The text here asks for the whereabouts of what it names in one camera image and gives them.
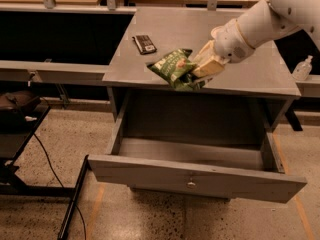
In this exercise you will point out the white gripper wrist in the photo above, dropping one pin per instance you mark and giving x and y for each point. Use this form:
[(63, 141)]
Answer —
[(230, 41)]

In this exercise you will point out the green jalapeno chip bag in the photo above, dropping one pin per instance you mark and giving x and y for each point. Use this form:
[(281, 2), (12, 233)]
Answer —
[(176, 69)]

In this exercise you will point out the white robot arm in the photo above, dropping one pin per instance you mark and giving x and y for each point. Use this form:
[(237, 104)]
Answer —
[(265, 21)]

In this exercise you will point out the grey wooden drawer cabinet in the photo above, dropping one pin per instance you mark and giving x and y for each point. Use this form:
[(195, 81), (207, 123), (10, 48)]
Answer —
[(264, 73)]

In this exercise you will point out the open grey top drawer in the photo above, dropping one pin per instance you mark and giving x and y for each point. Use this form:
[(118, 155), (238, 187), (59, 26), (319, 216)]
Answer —
[(225, 147)]

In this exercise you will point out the round metal drawer knob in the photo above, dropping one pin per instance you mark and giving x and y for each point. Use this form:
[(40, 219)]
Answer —
[(191, 184)]

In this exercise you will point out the dark bag on cart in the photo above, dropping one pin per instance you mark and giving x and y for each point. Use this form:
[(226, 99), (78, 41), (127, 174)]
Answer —
[(15, 106)]

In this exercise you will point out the white paper bowl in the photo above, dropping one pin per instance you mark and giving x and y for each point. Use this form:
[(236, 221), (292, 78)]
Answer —
[(215, 32)]

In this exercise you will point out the black snack bar wrapper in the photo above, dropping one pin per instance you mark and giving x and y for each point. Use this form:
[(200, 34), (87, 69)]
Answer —
[(144, 44)]

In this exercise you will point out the clear hand sanitizer bottle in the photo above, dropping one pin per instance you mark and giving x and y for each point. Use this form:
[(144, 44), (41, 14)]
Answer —
[(303, 68)]

